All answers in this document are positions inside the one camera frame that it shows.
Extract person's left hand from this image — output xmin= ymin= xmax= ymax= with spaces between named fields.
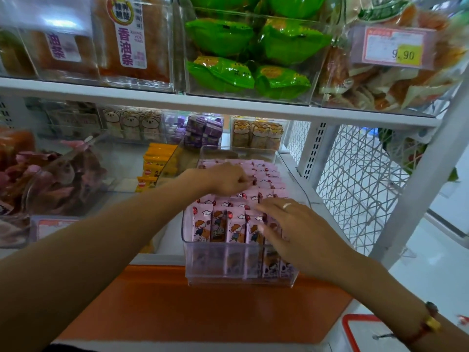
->
xmin=183 ymin=162 xmax=259 ymax=197

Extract person's right hand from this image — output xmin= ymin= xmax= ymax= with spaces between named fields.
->
xmin=254 ymin=197 xmax=362 ymax=286

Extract person's left forearm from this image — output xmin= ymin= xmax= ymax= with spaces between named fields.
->
xmin=0 ymin=171 xmax=198 ymax=352

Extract person's right forearm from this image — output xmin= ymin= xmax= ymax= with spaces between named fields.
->
xmin=322 ymin=249 xmax=469 ymax=352

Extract orange fox print packet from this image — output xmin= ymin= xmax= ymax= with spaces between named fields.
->
xmin=267 ymin=122 xmax=285 ymax=151
xmin=232 ymin=119 xmax=253 ymax=148
xmin=251 ymin=121 xmax=270 ymax=150

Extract rows of pink cartoon packets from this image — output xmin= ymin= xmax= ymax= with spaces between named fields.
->
xmin=184 ymin=158 xmax=298 ymax=280

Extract stack of purple snack packets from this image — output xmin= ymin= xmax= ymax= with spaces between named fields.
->
xmin=182 ymin=115 xmax=225 ymax=148

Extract clear bin of pink packets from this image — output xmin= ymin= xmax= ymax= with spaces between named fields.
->
xmin=181 ymin=144 xmax=313 ymax=289

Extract white perforated shelf upright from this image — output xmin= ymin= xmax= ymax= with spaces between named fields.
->
xmin=298 ymin=122 xmax=341 ymax=188

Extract stack of yellow snack packets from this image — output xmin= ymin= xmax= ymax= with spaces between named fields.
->
xmin=135 ymin=143 xmax=181 ymax=193

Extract beige bear print packet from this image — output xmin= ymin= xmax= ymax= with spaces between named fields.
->
xmin=103 ymin=108 xmax=122 ymax=140
xmin=121 ymin=108 xmax=142 ymax=141
xmin=141 ymin=110 xmax=163 ymax=142

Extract clear bin of green packets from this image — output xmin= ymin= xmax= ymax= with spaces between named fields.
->
xmin=179 ymin=0 xmax=332 ymax=106

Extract orange shelf ledge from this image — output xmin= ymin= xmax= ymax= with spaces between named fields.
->
xmin=56 ymin=265 xmax=353 ymax=344

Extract red-rimmed white container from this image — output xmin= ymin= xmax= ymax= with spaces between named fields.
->
xmin=342 ymin=314 xmax=405 ymax=352

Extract green hanging packet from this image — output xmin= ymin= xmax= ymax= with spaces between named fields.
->
xmin=378 ymin=127 xmax=461 ymax=184

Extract pile of green snack packets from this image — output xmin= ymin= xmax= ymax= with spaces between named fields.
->
xmin=184 ymin=0 xmax=333 ymax=100

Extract large clear plastic bin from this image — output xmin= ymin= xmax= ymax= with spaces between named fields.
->
xmin=0 ymin=127 xmax=123 ymax=250

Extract large fried dough packet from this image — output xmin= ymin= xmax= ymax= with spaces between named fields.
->
xmin=92 ymin=0 xmax=171 ymax=84

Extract pile of orange white snacks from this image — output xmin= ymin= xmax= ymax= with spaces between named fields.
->
xmin=318 ymin=0 xmax=469 ymax=111

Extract clear bin of dough packets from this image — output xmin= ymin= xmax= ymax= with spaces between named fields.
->
xmin=0 ymin=0 xmax=176 ymax=93

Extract pile of pink brown snacks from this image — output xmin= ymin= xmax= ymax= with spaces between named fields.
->
xmin=0 ymin=128 xmax=109 ymax=217

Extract red white price tag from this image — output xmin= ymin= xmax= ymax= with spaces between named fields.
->
xmin=349 ymin=25 xmax=437 ymax=69

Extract small red-edged price tag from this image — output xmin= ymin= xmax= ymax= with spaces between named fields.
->
xmin=31 ymin=216 xmax=80 ymax=241

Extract clear bin of orange snacks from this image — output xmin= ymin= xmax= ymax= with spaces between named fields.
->
xmin=314 ymin=0 xmax=469 ymax=116

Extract small fried dough packet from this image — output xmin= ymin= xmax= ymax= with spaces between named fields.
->
xmin=26 ymin=29 xmax=100 ymax=80

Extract white wire mesh panel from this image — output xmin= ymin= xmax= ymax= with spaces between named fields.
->
xmin=286 ymin=121 xmax=427 ymax=256

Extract white shelf post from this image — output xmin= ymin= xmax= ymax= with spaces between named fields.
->
xmin=369 ymin=67 xmax=469 ymax=269

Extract red cord bracelet gold bead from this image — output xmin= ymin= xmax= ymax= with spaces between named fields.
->
xmin=373 ymin=301 xmax=443 ymax=345

